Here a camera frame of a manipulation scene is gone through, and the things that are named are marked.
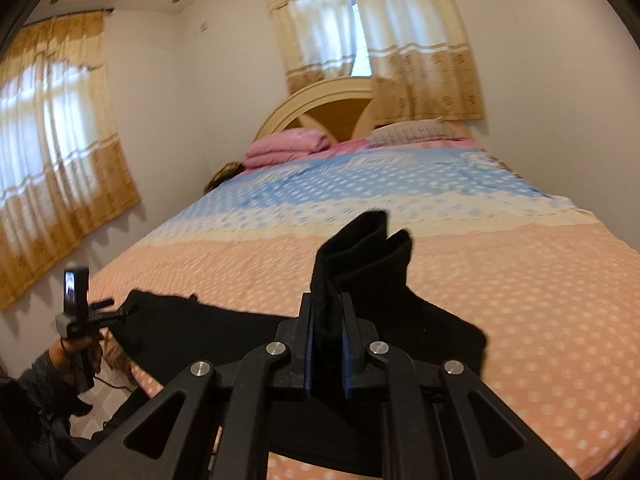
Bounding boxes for black pants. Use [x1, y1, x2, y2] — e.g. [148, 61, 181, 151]
[106, 209, 490, 474]

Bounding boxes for person's left forearm grey sleeve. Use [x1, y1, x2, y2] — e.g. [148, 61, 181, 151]
[17, 351, 81, 431]

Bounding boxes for person's left hand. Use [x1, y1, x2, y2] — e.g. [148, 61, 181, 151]
[48, 332, 103, 385]

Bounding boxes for beige side window curtain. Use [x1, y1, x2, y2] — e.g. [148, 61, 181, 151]
[1, 12, 141, 308]

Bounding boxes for polka dot bed sheet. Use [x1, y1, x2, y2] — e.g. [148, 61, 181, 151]
[89, 140, 639, 479]

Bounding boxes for brown plush toy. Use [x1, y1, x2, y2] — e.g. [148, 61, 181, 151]
[203, 162, 245, 195]

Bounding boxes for folded pink blanket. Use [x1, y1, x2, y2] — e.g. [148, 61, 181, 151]
[242, 128, 332, 169]

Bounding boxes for striped pillow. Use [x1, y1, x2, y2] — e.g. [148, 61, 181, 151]
[366, 119, 469, 148]

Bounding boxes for cream wooden headboard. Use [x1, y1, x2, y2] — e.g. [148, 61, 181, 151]
[254, 77, 375, 143]

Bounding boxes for beige centre window curtain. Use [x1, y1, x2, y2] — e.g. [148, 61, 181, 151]
[266, 0, 485, 126]

